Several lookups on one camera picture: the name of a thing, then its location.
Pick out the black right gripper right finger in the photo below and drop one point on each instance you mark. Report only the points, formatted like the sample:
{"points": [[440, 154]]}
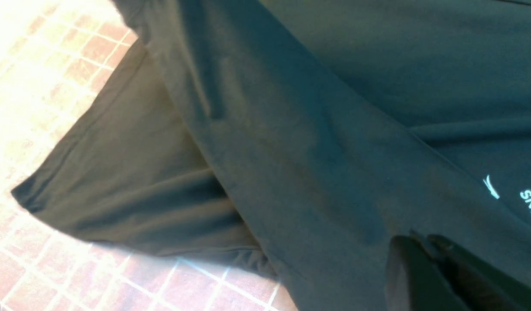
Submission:
{"points": [[478, 284]]}

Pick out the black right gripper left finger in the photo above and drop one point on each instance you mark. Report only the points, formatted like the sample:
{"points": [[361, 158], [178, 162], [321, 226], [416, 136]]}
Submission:
{"points": [[414, 282]]}

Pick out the gray long-sleeved shirt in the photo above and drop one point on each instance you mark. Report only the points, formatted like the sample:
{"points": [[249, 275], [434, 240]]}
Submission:
{"points": [[335, 125]]}

